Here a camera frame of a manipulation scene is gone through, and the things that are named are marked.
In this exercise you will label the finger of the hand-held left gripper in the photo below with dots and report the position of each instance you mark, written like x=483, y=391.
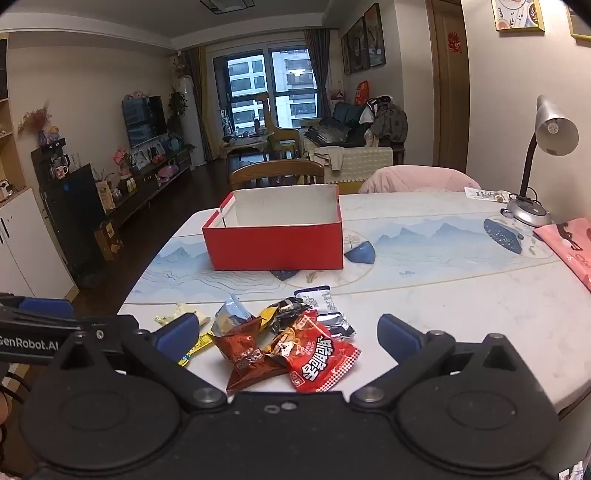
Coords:
x=46, y=307

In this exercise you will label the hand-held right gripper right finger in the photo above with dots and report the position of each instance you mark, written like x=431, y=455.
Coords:
x=399, y=334

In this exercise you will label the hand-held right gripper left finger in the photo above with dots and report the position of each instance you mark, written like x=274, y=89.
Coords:
x=178, y=334

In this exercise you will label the cream candy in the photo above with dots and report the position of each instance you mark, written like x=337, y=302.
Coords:
x=187, y=310

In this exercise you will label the reddish brown triangular snack packet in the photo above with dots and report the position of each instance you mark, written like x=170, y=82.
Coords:
x=244, y=350

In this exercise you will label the silver foil snack packet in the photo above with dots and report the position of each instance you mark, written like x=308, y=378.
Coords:
x=330, y=323

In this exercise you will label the red snack packet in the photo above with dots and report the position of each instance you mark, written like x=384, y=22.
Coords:
x=318, y=360

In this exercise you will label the red cardboard box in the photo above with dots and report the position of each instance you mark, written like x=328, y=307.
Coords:
x=277, y=244

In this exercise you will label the light blue snack packet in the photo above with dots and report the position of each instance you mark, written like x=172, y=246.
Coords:
x=231, y=316

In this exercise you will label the white cabinet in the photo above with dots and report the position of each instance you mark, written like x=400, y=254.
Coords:
x=23, y=249

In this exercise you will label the yellow snack packet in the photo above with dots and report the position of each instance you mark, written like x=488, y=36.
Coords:
x=266, y=315

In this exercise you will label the white and blue snack packet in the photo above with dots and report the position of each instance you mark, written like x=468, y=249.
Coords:
x=316, y=297

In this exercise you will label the brown cardboard carton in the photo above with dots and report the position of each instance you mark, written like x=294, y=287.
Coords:
x=107, y=237

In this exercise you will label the black cabinet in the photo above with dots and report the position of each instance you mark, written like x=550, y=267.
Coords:
x=69, y=217

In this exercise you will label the beige paper bag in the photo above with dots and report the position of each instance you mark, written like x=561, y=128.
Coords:
x=105, y=196

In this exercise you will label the white mug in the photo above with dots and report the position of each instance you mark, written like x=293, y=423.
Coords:
x=60, y=171

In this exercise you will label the dark television stand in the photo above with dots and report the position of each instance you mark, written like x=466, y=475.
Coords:
x=147, y=184

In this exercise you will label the white wrapper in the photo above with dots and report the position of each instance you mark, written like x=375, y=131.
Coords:
x=482, y=194

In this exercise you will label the pink toy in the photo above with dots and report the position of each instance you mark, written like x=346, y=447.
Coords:
x=168, y=170

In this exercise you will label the wooden shelf unit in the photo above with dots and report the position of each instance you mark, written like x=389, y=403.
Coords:
x=7, y=138

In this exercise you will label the beige quilted cover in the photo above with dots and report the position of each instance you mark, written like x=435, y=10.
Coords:
x=355, y=164

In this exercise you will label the dried flowers in vase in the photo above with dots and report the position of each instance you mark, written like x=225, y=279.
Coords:
x=34, y=122

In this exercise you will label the wooden chair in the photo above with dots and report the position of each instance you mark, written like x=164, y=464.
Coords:
x=277, y=173

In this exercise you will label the pink cloth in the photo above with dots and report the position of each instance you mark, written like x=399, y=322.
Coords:
x=565, y=242

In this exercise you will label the television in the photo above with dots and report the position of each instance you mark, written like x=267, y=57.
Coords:
x=144, y=120

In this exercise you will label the white tower air conditioner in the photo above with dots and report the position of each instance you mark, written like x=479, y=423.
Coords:
x=189, y=120

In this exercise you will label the pile of clothes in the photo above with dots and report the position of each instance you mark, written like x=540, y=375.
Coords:
x=388, y=120

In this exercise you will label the yellow giraffe figure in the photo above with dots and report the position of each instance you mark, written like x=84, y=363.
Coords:
x=272, y=127

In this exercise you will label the grey and yellow curtain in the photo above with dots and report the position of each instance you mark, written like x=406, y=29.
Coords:
x=203, y=101

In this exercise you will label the wooden door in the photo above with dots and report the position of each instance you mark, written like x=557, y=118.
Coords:
x=448, y=101

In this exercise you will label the orange red bag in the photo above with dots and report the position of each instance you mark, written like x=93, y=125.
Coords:
x=360, y=92

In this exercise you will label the silver desk lamp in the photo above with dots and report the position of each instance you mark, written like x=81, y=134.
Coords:
x=556, y=127

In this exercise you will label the window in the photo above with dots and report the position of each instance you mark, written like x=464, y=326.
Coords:
x=272, y=87

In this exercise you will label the small dark framed picture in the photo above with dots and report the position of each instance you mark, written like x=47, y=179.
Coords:
x=345, y=53

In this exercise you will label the medium dark framed picture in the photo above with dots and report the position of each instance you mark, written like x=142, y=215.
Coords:
x=356, y=46

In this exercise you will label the red door decoration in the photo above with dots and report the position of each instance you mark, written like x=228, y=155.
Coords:
x=455, y=41

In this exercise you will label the large dark framed picture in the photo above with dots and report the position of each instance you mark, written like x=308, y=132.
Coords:
x=374, y=34

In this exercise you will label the ceiling light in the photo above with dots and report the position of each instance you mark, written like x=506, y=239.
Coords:
x=226, y=4

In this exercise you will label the gold framed floral picture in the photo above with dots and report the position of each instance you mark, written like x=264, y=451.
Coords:
x=517, y=14

